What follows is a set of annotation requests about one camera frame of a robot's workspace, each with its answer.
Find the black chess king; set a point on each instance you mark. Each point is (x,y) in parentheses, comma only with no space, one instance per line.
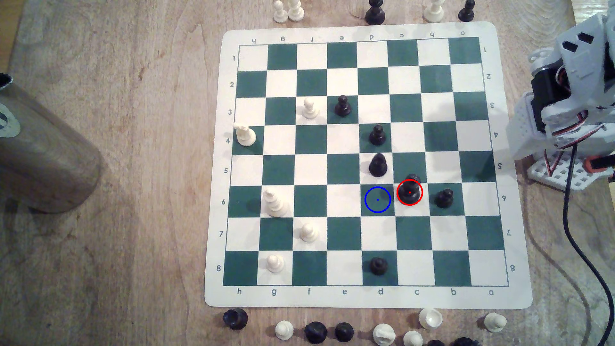
(409,192)

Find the green white chess mat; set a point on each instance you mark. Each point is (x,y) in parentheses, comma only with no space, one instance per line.
(312,202)

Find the orange black clamp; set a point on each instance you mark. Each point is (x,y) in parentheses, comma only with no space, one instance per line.
(598,164)

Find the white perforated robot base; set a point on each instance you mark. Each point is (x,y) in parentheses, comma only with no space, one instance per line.
(569,177)

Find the black chess rook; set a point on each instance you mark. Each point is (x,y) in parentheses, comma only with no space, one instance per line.
(235,318)
(315,332)

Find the black chess pawn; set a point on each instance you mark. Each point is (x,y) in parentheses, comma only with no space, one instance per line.
(444,198)
(344,332)
(379,266)
(435,343)
(377,136)
(342,106)
(466,12)

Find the black chess queen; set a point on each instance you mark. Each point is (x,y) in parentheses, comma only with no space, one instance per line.
(375,13)

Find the white printed robot arm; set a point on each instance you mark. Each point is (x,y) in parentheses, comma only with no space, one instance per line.
(581,62)

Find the brown cylindrical post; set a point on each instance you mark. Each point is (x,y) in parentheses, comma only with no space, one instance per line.
(43,154)

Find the white chess knight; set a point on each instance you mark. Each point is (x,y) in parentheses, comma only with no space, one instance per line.
(245,136)

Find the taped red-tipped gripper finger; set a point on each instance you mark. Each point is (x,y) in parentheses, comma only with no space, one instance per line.
(528,111)
(524,142)

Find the white chess queen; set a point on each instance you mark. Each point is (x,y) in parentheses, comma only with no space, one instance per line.
(275,203)

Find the white chess rook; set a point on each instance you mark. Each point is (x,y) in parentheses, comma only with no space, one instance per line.
(384,335)
(434,11)

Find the black chess bishop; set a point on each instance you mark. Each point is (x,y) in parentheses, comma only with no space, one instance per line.
(378,166)

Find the white chess pawn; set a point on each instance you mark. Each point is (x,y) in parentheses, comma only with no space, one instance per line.
(413,339)
(310,109)
(308,233)
(280,13)
(495,322)
(284,330)
(275,263)

